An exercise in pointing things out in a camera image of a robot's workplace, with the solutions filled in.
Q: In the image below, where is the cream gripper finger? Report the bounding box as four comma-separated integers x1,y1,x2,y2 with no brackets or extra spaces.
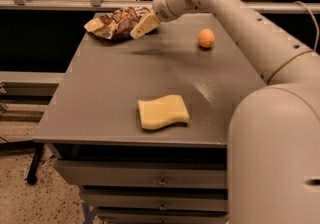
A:
130,13,160,39

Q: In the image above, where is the brown chip bag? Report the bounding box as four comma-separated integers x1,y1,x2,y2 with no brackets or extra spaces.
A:
84,7,154,40

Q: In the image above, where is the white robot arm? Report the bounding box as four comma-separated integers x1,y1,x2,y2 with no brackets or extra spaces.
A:
131,0,320,224

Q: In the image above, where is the yellow sponge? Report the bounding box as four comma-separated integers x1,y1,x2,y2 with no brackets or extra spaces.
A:
138,95,190,130

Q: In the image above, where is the orange ball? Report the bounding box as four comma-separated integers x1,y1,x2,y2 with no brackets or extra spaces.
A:
197,29,216,48

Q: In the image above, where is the grey drawer cabinet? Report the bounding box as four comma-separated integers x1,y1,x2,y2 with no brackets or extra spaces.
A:
32,12,268,224

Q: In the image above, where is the top grey drawer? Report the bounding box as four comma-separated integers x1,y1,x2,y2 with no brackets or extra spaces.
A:
54,160,227,189

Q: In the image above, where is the grey drawer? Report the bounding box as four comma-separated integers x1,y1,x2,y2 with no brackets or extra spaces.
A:
80,189,228,212
54,160,227,189
96,208,228,224

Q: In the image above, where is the middle grey drawer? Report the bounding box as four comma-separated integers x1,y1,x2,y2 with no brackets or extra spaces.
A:
80,189,228,212

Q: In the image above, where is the black stand leg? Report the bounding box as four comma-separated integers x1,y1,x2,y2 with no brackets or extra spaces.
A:
26,143,44,185

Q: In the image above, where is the bottom grey drawer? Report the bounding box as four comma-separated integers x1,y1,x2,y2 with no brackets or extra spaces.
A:
96,208,228,224

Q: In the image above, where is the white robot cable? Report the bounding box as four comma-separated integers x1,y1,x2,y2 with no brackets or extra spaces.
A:
294,0,320,52

